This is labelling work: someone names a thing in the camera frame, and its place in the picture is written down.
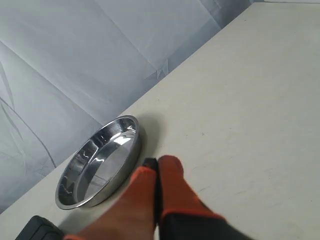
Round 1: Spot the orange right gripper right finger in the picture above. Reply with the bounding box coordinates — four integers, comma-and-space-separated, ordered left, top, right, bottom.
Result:
158, 155, 251, 240

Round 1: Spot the grey wrinkled backdrop cloth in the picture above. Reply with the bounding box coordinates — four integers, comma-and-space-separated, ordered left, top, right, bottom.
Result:
0, 0, 252, 211

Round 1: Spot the round stainless steel pan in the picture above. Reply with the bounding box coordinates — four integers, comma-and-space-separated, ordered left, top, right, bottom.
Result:
55, 115, 142, 210

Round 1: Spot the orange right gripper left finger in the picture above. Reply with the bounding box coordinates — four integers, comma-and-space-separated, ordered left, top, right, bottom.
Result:
64, 167, 157, 240

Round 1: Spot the black tool case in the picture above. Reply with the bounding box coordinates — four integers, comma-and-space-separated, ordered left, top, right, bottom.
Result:
15, 215, 65, 240

